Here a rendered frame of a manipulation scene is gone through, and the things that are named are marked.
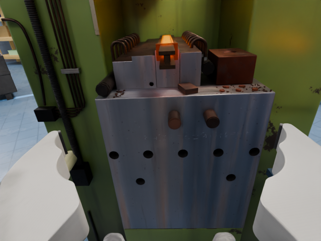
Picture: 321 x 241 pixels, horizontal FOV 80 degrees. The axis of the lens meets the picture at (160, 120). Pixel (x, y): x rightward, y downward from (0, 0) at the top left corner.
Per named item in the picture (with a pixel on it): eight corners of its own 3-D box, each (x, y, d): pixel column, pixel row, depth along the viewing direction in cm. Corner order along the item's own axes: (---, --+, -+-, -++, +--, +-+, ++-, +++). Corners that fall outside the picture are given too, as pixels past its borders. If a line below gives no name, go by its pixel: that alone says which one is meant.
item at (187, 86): (198, 93, 42) (198, 87, 41) (185, 94, 41) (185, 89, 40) (189, 87, 45) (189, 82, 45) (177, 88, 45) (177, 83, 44)
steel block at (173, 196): (243, 228, 60) (276, 92, 40) (123, 229, 62) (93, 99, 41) (208, 133, 110) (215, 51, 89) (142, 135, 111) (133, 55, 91)
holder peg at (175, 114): (181, 129, 40) (181, 117, 38) (168, 130, 40) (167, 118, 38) (180, 120, 43) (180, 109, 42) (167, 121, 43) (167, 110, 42)
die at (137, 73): (200, 86, 46) (202, 48, 42) (116, 89, 46) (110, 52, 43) (185, 56, 83) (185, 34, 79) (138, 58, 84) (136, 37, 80)
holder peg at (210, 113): (219, 128, 39) (220, 116, 38) (206, 128, 39) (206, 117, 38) (215, 119, 43) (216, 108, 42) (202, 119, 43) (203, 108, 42)
